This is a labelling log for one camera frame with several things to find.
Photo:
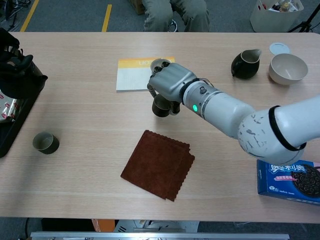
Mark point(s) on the white storage bin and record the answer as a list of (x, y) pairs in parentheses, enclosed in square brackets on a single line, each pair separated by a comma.
[(272, 21)]

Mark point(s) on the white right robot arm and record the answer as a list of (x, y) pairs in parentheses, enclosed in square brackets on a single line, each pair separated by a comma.
[(237, 117)]

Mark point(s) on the black tripod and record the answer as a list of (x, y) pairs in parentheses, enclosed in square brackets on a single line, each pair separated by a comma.
[(306, 23)]

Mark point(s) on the yellow and white booklet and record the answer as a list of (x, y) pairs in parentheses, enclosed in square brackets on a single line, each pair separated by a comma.
[(132, 77)]

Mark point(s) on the person in khaki trousers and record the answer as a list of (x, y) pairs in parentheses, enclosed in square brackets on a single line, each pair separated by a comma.
[(175, 15)]

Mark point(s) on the white round lid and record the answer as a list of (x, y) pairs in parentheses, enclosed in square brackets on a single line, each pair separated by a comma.
[(278, 47)]

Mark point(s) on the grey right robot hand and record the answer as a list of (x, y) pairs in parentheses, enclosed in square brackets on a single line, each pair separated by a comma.
[(172, 82)]

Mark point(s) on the dark pouring pitcher beige inside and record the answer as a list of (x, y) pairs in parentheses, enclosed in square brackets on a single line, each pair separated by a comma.
[(246, 70)]

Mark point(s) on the dark cup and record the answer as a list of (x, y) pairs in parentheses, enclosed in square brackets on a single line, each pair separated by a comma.
[(45, 143), (161, 108)]

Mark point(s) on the black cast iron teapot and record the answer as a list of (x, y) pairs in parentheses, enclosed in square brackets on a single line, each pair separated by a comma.
[(22, 85)]

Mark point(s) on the aluminium profile rail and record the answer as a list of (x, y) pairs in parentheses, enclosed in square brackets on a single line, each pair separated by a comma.
[(160, 236)]

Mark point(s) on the grey tea strainer bowl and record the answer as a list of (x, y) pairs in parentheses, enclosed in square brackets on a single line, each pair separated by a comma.
[(156, 63)]

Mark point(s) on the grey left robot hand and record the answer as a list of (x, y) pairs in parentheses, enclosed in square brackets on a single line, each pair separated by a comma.
[(10, 55)]

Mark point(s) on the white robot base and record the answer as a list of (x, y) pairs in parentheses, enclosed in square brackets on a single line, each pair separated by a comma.
[(155, 226)]

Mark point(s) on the wooden crate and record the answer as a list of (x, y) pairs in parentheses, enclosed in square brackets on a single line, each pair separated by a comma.
[(136, 7)]

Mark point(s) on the chrome base stool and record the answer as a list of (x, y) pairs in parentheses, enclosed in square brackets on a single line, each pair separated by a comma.
[(174, 26)]

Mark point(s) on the blue Oreo cookie box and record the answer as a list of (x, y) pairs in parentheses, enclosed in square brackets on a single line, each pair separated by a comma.
[(282, 183)]

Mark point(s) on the black plastic tray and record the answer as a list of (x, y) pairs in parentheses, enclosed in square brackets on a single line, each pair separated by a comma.
[(10, 135)]

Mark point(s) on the white ceramic bowl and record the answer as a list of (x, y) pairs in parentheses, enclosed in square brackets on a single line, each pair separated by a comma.
[(287, 68)]

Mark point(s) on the orange brown round object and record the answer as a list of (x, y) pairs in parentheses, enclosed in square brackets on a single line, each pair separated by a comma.
[(103, 225)]

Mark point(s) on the brown folded tea cloth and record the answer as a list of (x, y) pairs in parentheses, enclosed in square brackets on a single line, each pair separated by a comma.
[(157, 165)]

